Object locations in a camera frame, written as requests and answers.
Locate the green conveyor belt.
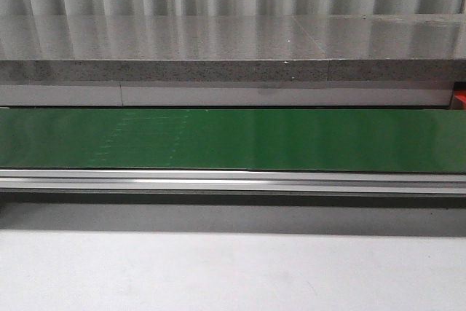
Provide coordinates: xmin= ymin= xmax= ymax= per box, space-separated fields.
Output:
xmin=1 ymin=108 xmax=465 ymax=173

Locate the grey stone counter slab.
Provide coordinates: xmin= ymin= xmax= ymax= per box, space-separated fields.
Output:
xmin=0 ymin=14 xmax=466 ymax=108

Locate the red box at right edge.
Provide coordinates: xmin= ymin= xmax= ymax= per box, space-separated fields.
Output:
xmin=451 ymin=90 xmax=466 ymax=110

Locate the aluminium conveyor side rail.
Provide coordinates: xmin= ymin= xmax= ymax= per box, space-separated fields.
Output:
xmin=1 ymin=169 xmax=465 ymax=196

